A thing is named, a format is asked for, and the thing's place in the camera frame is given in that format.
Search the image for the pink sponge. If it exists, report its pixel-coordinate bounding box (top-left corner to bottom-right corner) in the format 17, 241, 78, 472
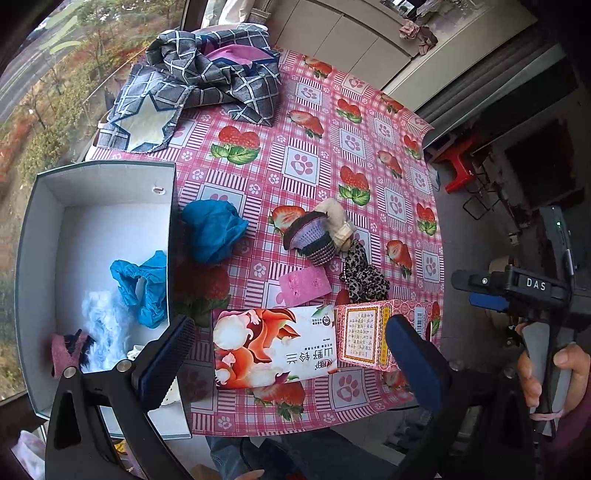
278, 268, 332, 306

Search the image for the red plastic stool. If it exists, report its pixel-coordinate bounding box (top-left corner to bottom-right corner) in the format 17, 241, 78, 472
434, 136, 483, 193

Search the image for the pale blue fluffy scrunchie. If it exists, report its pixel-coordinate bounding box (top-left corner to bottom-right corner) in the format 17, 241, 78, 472
81, 291, 139, 372

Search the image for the person's right hand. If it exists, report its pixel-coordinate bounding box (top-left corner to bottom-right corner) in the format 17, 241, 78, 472
515, 322, 591, 421

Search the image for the pink strawberry paw tablecloth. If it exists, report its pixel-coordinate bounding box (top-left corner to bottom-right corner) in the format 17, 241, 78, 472
88, 48, 448, 437

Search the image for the purple pink cloth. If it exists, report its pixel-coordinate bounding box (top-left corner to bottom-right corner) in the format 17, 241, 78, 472
201, 34, 278, 70

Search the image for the person's right forearm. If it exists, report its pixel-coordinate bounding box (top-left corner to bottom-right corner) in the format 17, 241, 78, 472
538, 406, 591, 480

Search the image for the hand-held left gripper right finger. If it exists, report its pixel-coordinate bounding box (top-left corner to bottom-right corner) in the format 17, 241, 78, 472
385, 314, 542, 480

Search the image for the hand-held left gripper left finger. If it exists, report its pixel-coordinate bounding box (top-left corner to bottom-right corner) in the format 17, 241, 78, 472
44, 316, 197, 480

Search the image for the grey cardboard box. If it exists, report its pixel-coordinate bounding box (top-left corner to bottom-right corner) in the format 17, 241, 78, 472
14, 161, 193, 440

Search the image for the grey plaid cloth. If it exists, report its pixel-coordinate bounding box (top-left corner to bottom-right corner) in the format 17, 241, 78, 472
95, 28, 282, 153

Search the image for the beige knit scrunchie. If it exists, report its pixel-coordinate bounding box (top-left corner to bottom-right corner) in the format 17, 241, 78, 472
316, 198, 357, 252

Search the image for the leopard print scrunchie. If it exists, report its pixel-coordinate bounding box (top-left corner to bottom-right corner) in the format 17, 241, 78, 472
338, 240, 391, 304

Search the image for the white cabinet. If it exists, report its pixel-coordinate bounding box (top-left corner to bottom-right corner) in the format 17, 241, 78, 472
263, 0, 462, 100

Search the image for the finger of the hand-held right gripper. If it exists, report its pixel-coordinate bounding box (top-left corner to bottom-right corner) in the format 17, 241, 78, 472
468, 294, 509, 313
451, 270, 509, 292

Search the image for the crumpled pinkish cloth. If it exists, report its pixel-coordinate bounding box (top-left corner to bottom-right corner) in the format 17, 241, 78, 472
398, 19, 439, 56

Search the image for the black folding frame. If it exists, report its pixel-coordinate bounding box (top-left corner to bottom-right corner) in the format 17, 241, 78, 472
462, 182, 506, 221

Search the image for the floral tissue pack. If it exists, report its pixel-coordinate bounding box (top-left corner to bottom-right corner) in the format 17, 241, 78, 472
211, 305, 340, 392

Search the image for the light blue elastic cover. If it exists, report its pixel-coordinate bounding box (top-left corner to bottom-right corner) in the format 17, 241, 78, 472
109, 250, 169, 329

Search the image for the pink and black scrunchie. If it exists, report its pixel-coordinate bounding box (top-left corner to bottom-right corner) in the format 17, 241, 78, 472
50, 330, 95, 377

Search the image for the red patterned carton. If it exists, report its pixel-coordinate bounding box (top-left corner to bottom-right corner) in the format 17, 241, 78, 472
333, 299, 441, 372

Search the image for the dark blue crumpled cover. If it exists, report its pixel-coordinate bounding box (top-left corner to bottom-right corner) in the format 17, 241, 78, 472
180, 199, 249, 265

